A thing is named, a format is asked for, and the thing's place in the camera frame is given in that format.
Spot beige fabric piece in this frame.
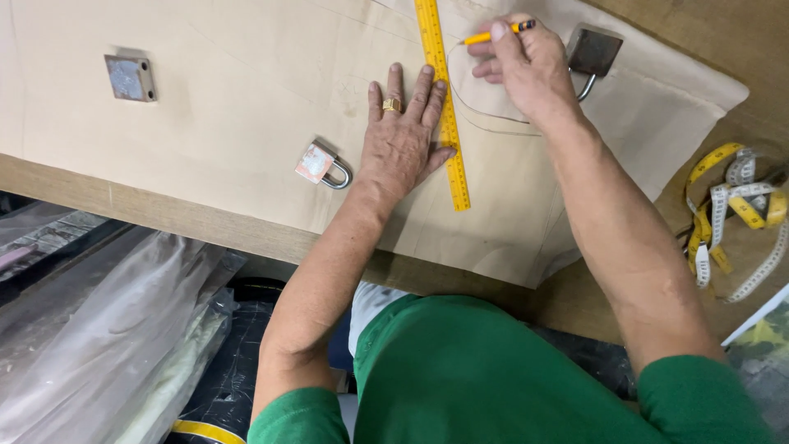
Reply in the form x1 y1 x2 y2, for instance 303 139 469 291
0 0 750 289

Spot yellow pencil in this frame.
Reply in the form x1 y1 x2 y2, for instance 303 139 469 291
457 20 537 46

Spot large dark padlock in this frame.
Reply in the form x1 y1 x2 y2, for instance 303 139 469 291
566 25 624 102

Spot person's left hand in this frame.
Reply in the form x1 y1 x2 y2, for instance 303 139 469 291
356 63 457 201

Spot person's right hand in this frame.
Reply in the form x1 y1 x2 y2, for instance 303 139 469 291
466 14 583 128

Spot yellow ruler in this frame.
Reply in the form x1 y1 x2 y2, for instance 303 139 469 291
414 0 472 212

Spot black plastic wrapped roll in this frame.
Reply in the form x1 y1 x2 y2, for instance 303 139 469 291
165 277 291 444

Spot square metal weight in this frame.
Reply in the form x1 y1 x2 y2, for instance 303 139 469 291
104 54 157 103

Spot clear plastic wrapped fabric rolls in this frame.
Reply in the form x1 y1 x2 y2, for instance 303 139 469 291
0 203 247 444

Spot printed paper sheet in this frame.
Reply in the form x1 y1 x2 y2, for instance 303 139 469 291
721 284 789 432

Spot yellow and white measuring tape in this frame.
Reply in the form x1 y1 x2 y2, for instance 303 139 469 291
684 143 789 303

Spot small silver padlock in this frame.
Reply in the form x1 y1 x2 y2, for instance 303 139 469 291
295 141 353 190

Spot green shirt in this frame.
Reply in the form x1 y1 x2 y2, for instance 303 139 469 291
247 294 779 444

